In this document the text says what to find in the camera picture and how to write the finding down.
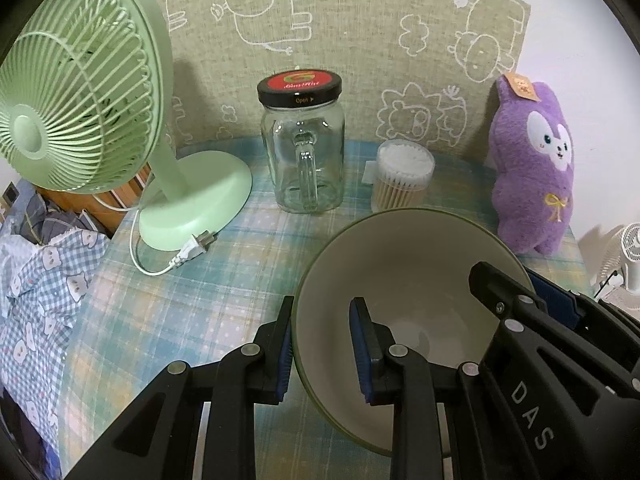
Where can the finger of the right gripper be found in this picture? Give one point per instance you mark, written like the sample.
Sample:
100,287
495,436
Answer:
579,312
612,358

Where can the purple plush bunny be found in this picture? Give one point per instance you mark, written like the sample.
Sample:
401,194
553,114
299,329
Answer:
532,149

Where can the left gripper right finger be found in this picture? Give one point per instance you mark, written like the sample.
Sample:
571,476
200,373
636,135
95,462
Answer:
393,374

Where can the cotton swab container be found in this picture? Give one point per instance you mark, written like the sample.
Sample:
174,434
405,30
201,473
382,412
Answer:
403,171

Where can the white standing fan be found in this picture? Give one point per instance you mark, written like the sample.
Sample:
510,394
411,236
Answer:
618,281

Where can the wall outlet plate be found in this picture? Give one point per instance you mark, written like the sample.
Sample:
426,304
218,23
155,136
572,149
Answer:
10,194

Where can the green cartoon wall mat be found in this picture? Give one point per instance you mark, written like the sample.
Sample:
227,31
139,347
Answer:
423,70

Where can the glass jar black lid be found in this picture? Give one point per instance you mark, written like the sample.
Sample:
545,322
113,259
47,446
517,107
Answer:
303,129

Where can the wooden bed headboard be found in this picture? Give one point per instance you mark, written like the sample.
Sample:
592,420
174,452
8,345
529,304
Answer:
110,207

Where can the green desk fan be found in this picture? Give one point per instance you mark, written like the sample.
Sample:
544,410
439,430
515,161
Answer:
86,90

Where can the floral ceramic bowl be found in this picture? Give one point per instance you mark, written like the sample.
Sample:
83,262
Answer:
411,267

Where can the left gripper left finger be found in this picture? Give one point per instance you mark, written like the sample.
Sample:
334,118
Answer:
212,405

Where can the blue checkered bedding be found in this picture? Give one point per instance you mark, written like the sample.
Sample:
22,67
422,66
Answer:
48,259

